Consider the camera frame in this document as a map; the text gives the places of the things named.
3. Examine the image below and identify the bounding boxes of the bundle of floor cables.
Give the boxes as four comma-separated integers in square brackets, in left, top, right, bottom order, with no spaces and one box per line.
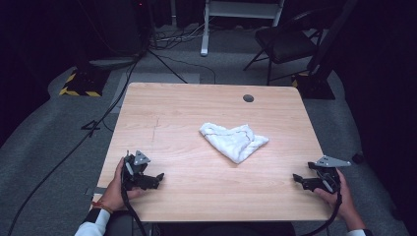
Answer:
[149,22,212,51]

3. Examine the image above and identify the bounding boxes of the white towel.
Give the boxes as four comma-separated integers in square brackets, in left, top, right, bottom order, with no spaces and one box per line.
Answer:
[199,122,270,165]

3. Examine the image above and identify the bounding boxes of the hand-held gripper black cable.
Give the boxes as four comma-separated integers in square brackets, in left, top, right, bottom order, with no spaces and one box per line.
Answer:
[120,156,149,236]
[299,191,344,236]

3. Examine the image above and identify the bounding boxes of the orange wristband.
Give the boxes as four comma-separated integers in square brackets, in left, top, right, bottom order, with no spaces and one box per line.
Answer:
[91,201,114,214]

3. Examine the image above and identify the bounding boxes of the thin black floor cable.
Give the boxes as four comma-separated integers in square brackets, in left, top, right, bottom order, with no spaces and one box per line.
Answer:
[147,48,217,85]

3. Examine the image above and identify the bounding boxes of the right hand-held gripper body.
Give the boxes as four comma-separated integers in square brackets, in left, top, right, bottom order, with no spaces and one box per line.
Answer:
[307,154,352,195]

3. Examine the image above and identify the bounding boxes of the dark slanted stand pole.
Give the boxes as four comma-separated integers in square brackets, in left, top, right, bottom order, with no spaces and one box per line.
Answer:
[307,0,359,77]

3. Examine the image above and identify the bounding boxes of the person's left hand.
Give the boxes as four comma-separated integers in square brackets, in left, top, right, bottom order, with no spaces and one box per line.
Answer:
[99,156,146,213]

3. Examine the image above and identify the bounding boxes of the long black floor cable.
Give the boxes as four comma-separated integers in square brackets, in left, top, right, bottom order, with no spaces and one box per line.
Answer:
[6,55,143,236]

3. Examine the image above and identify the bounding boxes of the black folding chair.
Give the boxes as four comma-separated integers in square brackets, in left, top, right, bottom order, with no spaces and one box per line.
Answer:
[243,9,327,87]

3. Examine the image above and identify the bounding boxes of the small black round object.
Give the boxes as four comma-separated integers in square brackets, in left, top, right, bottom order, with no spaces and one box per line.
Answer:
[351,150,366,165]

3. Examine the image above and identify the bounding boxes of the left hand-held gripper black cable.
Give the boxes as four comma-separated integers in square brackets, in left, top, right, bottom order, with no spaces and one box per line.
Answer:
[120,156,149,236]

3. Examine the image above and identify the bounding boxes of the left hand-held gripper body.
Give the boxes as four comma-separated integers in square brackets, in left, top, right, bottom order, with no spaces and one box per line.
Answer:
[122,149,152,192]

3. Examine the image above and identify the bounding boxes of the grey tape piece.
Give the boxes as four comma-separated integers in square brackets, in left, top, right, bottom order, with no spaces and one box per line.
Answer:
[85,186,108,198]

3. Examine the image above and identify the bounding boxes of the black stand base yellow stripes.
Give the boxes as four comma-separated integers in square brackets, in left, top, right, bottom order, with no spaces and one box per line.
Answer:
[291,72,336,100]
[58,67,111,98]

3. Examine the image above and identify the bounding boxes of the person's right hand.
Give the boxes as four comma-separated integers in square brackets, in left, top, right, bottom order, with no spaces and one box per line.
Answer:
[313,168,358,221]

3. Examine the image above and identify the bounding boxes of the white metal desk frame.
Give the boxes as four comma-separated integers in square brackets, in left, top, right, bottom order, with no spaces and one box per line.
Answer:
[200,0,286,58]

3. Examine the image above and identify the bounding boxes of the right hand-held gripper black cable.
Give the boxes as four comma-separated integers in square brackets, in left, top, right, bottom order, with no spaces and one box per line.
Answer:
[299,191,344,236]

